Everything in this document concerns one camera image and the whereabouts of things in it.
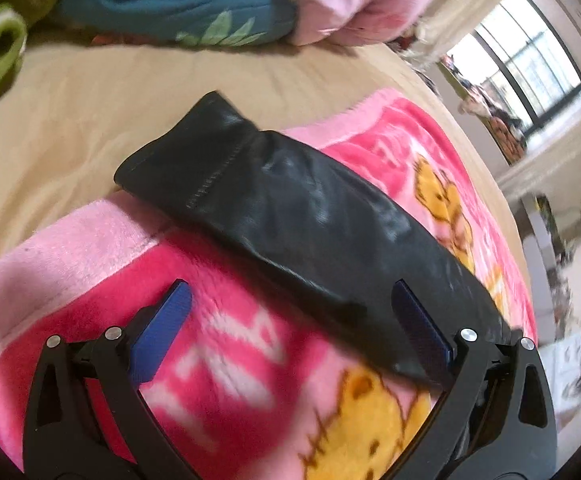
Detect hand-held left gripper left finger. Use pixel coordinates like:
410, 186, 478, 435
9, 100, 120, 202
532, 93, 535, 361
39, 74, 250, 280
23, 278, 201, 480

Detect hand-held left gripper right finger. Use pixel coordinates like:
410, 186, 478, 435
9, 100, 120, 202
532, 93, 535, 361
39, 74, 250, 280
385, 280, 557, 480

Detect black leather pants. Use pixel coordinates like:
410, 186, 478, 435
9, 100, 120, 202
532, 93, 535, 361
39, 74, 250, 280
113, 91, 513, 391

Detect heap of assorted clothes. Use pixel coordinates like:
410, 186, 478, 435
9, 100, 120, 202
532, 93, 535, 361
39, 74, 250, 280
437, 55, 508, 126

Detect pink cartoon printed blanket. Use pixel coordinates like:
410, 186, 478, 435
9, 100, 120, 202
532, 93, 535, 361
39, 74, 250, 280
0, 87, 538, 480

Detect orange patterned blanket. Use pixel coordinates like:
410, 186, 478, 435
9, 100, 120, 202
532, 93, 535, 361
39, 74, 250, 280
490, 117, 527, 165

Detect cream curtain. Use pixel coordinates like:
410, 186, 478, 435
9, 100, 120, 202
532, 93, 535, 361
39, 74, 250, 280
413, 0, 536, 56
497, 105, 581, 196

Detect beige bed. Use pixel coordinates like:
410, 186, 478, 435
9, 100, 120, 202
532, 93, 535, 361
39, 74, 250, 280
0, 35, 531, 286

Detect window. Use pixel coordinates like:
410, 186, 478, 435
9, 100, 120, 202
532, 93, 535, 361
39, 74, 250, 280
447, 0, 581, 128

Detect teal floral cloth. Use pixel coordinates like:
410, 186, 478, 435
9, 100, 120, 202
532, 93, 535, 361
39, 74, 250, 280
53, 0, 301, 48

